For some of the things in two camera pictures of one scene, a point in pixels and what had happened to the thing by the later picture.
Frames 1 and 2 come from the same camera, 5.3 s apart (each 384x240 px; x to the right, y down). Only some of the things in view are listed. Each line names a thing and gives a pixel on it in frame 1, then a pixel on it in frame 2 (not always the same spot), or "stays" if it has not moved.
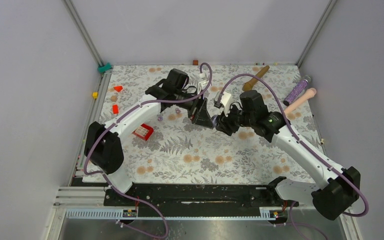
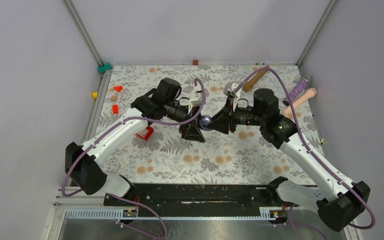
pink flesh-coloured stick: (310, 93) stays
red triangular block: (118, 88) stays
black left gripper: (203, 118) to (191, 131)
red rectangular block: (115, 109) stays
